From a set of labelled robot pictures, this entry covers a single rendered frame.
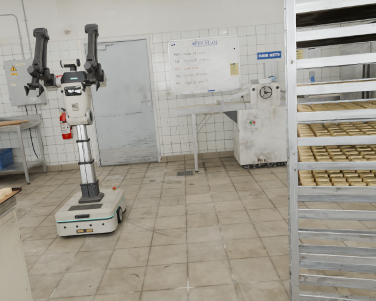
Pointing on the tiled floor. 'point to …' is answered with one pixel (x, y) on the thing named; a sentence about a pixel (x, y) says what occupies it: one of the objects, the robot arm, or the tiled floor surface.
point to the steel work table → (21, 144)
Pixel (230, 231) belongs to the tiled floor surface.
